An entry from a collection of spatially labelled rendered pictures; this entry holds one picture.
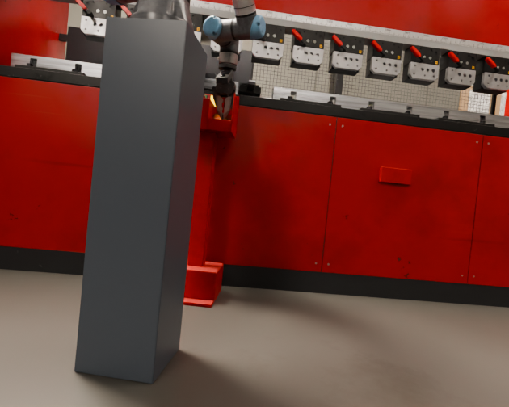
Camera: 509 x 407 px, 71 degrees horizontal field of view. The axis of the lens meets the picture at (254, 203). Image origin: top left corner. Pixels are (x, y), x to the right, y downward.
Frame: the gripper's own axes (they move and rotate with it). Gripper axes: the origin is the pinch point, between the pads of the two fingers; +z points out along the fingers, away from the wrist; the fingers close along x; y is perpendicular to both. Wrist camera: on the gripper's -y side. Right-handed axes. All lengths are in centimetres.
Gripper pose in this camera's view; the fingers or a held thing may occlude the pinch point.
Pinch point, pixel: (222, 115)
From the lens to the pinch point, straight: 147.3
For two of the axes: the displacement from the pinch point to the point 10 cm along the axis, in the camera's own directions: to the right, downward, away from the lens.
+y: 0.6, -1.0, 9.9
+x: -9.9, -1.0, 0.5
